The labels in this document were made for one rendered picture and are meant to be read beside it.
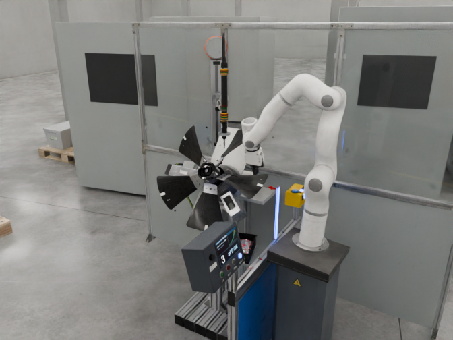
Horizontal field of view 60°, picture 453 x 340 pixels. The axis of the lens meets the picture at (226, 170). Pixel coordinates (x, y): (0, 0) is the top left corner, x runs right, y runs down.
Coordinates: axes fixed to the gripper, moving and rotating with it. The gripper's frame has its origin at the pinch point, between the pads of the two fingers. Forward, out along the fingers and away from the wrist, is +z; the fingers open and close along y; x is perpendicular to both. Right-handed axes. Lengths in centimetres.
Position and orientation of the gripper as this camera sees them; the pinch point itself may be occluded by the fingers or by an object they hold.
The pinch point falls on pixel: (255, 171)
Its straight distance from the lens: 216.9
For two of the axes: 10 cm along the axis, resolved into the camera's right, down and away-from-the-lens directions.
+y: -8.6, -1.8, 4.7
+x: -4.8, 5.7, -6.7
